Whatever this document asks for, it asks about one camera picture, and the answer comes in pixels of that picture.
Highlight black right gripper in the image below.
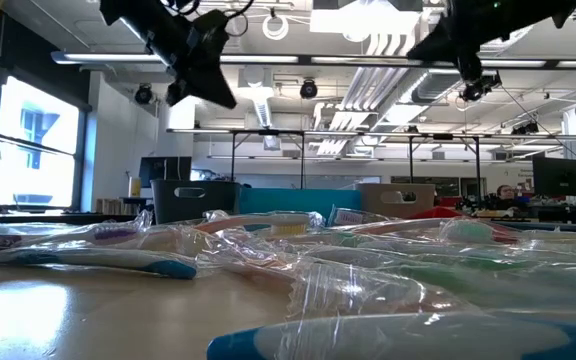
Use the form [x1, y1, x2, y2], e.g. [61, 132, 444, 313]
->
[406, 0, 507, 82]

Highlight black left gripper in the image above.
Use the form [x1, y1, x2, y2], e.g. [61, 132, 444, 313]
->
[165, 54, 238, 110]

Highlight long ceiling light strip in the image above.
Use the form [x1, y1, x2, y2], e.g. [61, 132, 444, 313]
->
[51, 49, 164, 65]
[310, 56, 419, 65]
[220, 54, 299, 64]
[482, 58, 547, 68]

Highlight black computer monitor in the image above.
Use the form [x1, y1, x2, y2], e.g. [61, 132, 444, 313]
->
[139, 156, 193, 189]
[532, 156, 576, 197]

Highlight dark grey plastic bin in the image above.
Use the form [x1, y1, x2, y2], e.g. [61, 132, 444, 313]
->
[150, 178, 242, 224]

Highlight orange toothbrush yellow bristles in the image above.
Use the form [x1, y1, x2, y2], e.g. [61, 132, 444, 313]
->
[195, 212, 324, 237]

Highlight teal plastic bin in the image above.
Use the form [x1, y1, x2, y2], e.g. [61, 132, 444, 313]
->
[237, 187, 364, 221]

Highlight pale plastic bin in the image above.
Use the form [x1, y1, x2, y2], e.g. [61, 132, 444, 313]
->
[357, 182, 437, 219]

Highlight wooden blocks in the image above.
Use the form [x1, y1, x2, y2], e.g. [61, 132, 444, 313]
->
[95, 197, 142, 214]

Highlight person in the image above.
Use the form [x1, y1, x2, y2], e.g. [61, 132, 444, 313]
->
[495, 183, 519, 210]

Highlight red cloth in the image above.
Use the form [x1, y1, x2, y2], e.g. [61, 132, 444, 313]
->
[412, 206, 462, 220]

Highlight purple white wrapped toothbrush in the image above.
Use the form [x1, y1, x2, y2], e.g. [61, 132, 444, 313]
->
[17, 209, 214, 254]

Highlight pink white wrapped toothbrush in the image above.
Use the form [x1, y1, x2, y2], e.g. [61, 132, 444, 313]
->
[327, 205, 399, 227]

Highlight green white wrapped toothbrush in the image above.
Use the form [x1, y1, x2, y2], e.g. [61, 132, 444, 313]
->
[280, 242, 576, 281]
[367, 262, 576, 314]
[325, 230, 576, 259]
[440, 219, 494, 245]

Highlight large bright window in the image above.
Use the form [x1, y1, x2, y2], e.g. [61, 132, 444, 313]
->
[0, 74, 82, 210]

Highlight blue white wrapped toothbrush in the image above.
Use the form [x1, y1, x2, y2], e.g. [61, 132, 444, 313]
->
[206, 309, 576, 360]
[0, 244, 200, 280]

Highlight black desk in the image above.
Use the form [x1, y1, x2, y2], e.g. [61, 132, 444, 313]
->
[515, 203, 576, 225]

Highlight black ceiling camera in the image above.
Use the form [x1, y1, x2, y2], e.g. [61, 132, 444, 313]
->
[134, 83, 155, 105]
[299, 78, 319, 100]
[460, 74, 503, 104]

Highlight black metal rig frame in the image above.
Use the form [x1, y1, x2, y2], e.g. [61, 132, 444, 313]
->
[230, 128, 307, 190]
[407, 132, 482, 191]

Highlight white coiled cable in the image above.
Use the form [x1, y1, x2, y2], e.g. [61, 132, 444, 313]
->
[261, 13, 290, 41]

